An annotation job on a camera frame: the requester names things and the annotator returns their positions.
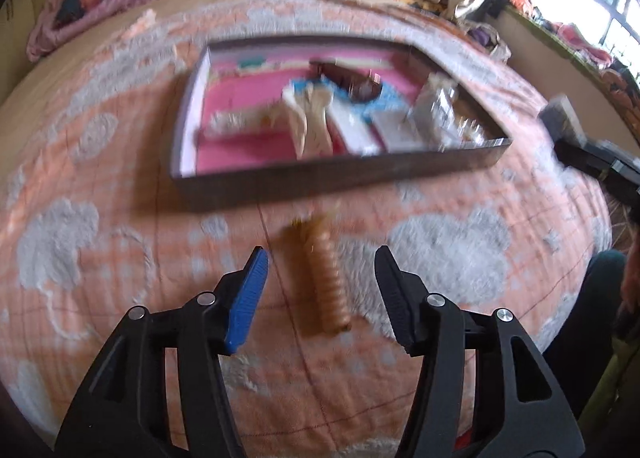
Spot blue printed card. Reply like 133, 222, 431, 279
290, 77, 418, 141

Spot orange patterned bedspread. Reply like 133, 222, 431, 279
0, 0, 613, 458

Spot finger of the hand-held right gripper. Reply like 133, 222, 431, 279
539, 94, 603, 171

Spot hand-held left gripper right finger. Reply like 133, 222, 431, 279
374, 245, 585, 458

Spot white jewelry bag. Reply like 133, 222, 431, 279
204, 107, 282, 138

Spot dark brown jewelry piece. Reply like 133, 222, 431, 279
319, 59, 387, 103

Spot brown ribbed toy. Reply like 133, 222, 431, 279
291, 214, 353, 335

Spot person's dark trousers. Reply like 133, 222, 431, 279
542, 248, 631, 391

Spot bag full of clothes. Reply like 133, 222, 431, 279
459, 19, 514, 63

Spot clear plastic jewelry bag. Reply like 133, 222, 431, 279
411, 73, 492, 151

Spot grey shallow box pink lining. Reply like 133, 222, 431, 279
169, 34, 514, 213

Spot person's green jacket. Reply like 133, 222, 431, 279
575, 288, 640, 441

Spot colourful clothes heap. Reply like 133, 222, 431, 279
499, 0, 640, 106

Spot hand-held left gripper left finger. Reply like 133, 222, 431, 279
54, 246, 270, 458

